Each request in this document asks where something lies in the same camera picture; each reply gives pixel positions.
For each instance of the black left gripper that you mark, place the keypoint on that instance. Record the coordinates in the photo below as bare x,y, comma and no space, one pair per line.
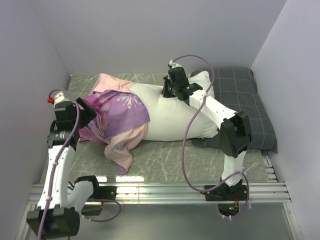
88,114

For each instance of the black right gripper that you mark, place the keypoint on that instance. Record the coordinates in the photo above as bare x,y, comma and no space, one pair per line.
166,93

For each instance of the white pillow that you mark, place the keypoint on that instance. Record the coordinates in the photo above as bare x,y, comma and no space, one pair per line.
169,117

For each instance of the purple printed pillowcase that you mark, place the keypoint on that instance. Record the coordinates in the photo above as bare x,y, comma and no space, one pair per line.
121,120

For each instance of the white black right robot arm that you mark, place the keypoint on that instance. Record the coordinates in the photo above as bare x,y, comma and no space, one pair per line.
234,127

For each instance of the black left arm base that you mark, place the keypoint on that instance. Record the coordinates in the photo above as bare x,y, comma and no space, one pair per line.
94,206

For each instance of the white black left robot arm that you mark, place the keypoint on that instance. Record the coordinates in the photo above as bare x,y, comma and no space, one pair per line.
59,209

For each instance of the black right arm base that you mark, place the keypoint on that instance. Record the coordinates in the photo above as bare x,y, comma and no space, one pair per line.
228,198

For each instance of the grey plaid pillow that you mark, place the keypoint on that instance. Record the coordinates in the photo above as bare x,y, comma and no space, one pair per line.
236,88

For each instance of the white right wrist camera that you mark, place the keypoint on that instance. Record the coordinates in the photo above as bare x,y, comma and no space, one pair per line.
172,65

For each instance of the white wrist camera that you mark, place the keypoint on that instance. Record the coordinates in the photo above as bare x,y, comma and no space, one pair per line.
172,65
57,99

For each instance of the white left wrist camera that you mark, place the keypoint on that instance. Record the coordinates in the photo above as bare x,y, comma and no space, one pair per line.
57,99

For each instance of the aluminium mounting rail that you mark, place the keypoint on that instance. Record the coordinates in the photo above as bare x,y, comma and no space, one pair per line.
180,193

